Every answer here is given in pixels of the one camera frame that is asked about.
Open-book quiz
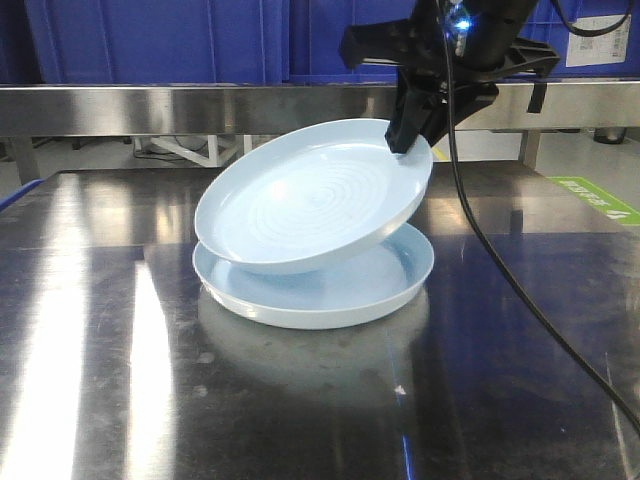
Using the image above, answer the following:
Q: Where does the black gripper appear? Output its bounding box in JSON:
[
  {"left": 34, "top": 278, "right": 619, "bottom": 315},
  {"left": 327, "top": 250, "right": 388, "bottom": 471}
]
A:
[{"left": 339, "top": 1, "right": 559, "bottom": 154}]

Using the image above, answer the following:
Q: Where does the light blue plate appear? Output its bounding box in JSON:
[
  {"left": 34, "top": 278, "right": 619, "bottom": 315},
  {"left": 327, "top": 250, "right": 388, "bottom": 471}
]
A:
[
  {"left": 194, "top": 118, "right": 433, "bottom": 274},
  {"left": 192, "top": 224, "right": 435, "bottom": 330}
]

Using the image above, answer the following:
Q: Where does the blue crate middle on shelf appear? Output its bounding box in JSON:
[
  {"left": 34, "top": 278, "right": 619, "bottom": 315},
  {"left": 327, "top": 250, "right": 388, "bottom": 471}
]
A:
[{"left": 289, "top": 0, "right": 415, "bottom": 84}]

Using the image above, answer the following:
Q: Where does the blue crate on shelf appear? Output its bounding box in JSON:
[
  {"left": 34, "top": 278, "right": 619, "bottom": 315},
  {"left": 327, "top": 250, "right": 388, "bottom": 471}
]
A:
[
  {"left": 25, "top": 1, "right": 290, "bottom": 85},
  {"left": 289, "top": 0, "right": 415, "bottom": 84}
]

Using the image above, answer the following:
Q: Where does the blue crate left on shelf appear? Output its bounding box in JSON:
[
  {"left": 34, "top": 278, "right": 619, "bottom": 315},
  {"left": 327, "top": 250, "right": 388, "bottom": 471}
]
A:
[{"left": 25, "top": 1, "right": 290, "bottom": 85}]

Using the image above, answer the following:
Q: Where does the black tape strip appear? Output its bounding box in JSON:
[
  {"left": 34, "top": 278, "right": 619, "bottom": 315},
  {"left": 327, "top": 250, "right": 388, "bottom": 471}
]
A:
[{"left": 527, "top": 82, "right": 547, "bottom": 114}]

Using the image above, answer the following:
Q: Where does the blue crate right with label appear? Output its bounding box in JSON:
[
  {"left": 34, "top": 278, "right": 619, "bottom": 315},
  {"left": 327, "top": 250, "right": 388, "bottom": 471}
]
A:
[{"left": 519, "top": 0, "right": 639, "bottom": 78}]

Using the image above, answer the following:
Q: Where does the blue crate beside table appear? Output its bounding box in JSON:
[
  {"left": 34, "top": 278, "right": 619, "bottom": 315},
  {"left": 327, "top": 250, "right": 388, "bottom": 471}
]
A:
[{"left": 0, "top": 179, "right": 44, "bottom": 211}]

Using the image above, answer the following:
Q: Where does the black cable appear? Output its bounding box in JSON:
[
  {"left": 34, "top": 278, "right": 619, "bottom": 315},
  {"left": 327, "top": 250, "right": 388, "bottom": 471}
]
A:
[{"left": 439, "top": 0, "right": 640, "bottom": 441}]

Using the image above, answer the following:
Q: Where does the white metal frame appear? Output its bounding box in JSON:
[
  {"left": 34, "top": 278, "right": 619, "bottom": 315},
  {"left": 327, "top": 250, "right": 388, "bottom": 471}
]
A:
[{"left": 132, "top": 134, "right": 258, "bottom": 168}]

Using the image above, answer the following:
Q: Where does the stainless steel shelf rail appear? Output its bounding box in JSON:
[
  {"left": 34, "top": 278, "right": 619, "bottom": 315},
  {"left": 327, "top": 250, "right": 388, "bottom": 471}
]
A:
[{"left": 1, "top": 79, "right": 639, "bottom": 137}]

